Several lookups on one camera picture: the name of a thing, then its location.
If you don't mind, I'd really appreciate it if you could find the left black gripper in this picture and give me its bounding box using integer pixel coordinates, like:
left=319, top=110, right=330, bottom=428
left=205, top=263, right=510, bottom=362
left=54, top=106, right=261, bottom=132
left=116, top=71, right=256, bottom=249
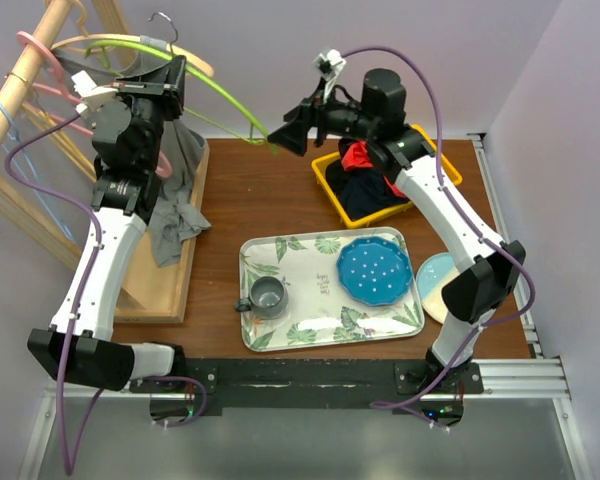
left=111, top=55, right=187, bottom=171

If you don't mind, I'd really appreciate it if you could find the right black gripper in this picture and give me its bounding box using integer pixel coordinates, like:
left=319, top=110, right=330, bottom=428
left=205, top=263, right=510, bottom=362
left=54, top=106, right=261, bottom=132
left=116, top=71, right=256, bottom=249
left=268, top=75, right=378, bottom=157

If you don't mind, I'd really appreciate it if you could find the green hanger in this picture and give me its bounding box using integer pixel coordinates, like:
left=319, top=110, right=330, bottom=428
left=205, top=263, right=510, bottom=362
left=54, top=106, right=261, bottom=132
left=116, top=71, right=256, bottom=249
left=83, top=11, right=278, bottom=153

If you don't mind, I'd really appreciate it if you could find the red tank top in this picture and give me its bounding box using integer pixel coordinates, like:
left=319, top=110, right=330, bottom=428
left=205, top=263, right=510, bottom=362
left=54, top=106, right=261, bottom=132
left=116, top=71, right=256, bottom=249
left=341, top=141, right=407, bottom=199

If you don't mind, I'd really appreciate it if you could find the black tank top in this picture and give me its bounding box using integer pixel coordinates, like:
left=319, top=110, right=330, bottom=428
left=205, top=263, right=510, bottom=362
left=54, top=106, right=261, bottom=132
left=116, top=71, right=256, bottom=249
left=324, top=160, right=349, bottom=197

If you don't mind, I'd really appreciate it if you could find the dark navy maroon garment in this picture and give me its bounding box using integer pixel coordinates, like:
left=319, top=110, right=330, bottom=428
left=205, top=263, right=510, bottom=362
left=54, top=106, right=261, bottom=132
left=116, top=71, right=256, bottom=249
left=338, top=169, right=409, bottom=220

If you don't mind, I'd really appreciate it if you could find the beige wooden hanger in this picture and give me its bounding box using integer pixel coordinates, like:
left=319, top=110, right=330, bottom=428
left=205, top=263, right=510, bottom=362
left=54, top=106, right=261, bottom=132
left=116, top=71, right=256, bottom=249
left=51, top=1, right=214, bottom=77

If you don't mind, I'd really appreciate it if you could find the pink plastic hanger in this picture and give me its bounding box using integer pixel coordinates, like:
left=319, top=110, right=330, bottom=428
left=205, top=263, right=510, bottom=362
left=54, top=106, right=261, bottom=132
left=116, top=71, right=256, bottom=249
left=17, top=29, right=174, bottom=179

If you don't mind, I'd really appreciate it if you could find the yellow plastic hanger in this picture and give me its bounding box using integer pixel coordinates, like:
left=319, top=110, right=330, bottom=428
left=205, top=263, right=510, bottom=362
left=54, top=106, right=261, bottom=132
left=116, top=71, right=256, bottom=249
left=22, top=102, right=96, bottom=183

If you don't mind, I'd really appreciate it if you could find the grey tank top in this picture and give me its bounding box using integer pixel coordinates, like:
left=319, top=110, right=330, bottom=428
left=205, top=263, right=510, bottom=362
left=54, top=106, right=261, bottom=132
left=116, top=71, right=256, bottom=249
left=54, top=36, right=211, bottom=267

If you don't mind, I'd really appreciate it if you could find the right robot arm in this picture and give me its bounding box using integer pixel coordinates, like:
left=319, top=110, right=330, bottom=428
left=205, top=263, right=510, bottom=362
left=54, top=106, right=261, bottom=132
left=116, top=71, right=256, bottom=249
left=267, top=68, right=526, bottom=393

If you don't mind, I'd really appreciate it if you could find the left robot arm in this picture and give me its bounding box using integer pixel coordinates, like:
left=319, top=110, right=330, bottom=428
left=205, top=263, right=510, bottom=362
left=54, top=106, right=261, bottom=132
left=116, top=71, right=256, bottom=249
left=27, top=56, right=187, bottom=392

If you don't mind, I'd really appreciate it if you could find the yellow plastic bin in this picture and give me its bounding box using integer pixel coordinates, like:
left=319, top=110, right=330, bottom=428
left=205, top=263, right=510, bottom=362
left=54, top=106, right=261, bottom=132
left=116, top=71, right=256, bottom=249
left=311, top=124, right=463, bottom=229

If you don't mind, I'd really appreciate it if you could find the blue dotted plate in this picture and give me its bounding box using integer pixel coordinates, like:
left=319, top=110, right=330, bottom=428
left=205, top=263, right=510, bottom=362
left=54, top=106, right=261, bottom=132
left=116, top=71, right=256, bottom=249
left=336, top=236, right=413, bottom=307

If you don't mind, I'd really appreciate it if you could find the wooden clothes rack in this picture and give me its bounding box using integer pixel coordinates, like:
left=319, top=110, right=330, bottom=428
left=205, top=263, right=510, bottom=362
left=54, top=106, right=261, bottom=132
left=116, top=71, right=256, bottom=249
left=0, top=1, right=209, bottom=323

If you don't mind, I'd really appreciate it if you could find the grey mug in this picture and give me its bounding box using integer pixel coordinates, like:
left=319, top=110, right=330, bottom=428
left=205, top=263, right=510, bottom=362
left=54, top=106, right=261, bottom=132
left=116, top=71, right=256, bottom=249
left=234, top=276, right=289, bottom=320

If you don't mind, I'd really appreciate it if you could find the cream and blue plate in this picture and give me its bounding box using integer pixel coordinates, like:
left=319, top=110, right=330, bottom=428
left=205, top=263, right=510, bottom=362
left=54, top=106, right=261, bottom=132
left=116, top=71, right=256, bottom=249
left=416, top=252, right=459, bottom=324

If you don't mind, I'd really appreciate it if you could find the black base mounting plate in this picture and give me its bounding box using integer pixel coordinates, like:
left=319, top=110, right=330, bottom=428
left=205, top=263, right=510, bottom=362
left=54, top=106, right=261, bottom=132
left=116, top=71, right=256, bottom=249
left=128, top=357, right=483, bottom=419

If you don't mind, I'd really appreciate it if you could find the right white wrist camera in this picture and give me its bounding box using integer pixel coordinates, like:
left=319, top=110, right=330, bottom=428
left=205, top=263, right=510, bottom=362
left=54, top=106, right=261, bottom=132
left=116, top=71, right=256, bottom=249
left=312, top=49, right=346, bottom=100

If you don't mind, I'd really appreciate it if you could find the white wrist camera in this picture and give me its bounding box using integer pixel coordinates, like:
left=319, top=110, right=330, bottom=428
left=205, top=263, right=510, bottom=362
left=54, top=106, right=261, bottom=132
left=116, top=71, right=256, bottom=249
left=71, top=70, right=118, bottom=118
left=312, top=49, right=346, bottom=100

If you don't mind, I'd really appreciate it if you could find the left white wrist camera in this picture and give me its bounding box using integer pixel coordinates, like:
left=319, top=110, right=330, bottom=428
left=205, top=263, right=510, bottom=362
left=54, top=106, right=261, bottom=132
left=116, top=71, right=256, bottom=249
left=71, top=70, right=118, bottom=118

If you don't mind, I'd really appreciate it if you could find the aluminium frame rail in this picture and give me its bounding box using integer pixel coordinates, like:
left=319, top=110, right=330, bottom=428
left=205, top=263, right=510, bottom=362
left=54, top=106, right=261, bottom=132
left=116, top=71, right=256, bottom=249
left=19, top=132, right=596, bottom=480

